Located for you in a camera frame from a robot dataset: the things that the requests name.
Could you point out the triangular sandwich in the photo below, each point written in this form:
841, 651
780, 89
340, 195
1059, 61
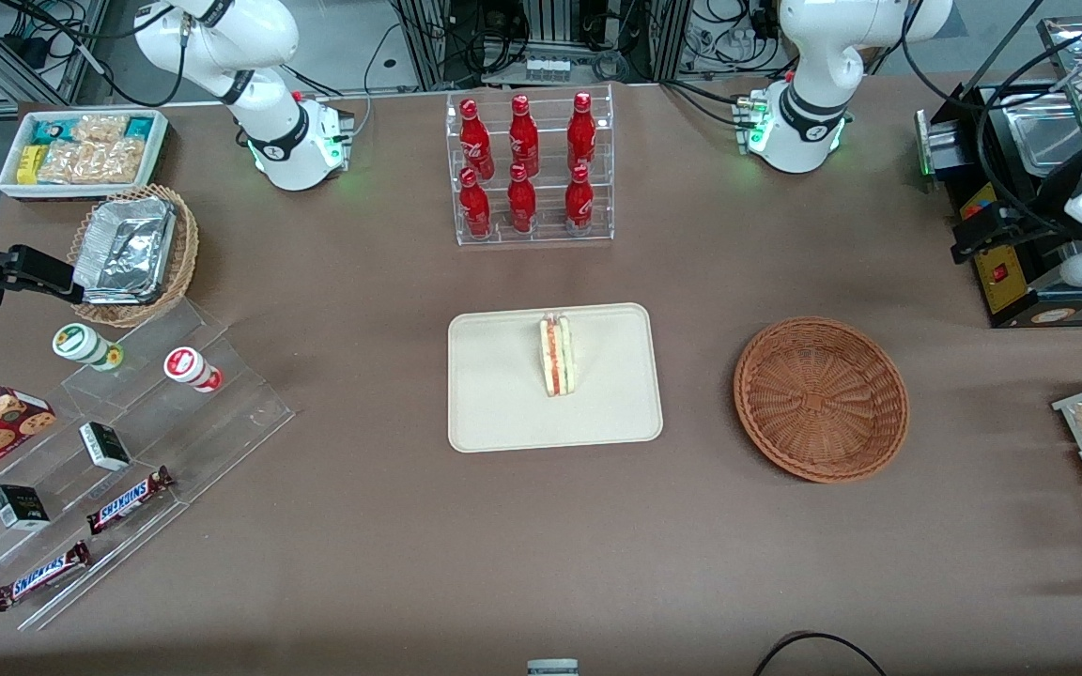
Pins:
557, 357

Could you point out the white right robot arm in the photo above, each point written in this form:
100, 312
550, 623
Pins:
292, 141

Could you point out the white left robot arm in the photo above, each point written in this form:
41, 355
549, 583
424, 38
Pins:
809, 113

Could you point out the aluminium foil tray stack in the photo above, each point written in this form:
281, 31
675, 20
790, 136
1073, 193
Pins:
123, 249

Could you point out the light wicker basket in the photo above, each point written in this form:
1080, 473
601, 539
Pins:
186, 249

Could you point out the brown wicker basket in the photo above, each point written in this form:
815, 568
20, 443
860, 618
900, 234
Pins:
818, 399

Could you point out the cream plastic tray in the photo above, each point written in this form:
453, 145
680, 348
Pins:
503, 385

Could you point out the black food warmer machine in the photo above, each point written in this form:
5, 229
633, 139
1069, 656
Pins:
1011, 291

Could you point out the green lid cup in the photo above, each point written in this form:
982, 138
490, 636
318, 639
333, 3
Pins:
79, 344

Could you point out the steel pan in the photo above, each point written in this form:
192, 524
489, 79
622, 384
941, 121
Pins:
1048, 136

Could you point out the yellow snack packet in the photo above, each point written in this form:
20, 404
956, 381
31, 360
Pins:
27, 164

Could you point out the small dark green box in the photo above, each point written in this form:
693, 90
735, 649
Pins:
20, 507
105, 446

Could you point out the teal snack packet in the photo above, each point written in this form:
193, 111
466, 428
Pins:
51, 131
140, 127

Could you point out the clear cracker bag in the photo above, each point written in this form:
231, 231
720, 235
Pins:
95, 161
100, 129

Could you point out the red lid cup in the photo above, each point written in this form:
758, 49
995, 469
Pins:
186, 366

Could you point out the Snickers chocolate bar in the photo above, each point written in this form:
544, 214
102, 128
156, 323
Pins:
128, 500
41, 576

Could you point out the white rectangular snack bin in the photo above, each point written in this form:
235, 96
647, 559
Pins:
161, 150

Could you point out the clear acrylic stepped display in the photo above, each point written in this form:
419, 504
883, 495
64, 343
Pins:
222, 413

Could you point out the red cola bottle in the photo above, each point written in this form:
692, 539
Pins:
474, 207
579, 202
475, 141
581, 131
523, 136
521, 202

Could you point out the clear acrylic bottle rack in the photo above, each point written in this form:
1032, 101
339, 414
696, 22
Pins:
546, 230

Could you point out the white power strip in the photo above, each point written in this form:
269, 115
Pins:
548, 69

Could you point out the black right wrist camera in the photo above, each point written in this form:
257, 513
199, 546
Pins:
29, 268

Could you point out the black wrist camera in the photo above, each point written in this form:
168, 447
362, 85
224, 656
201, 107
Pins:
29, 268
982, 235

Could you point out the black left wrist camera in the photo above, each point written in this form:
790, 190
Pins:
982, 235

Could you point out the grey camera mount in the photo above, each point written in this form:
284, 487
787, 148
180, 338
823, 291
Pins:
552, 668

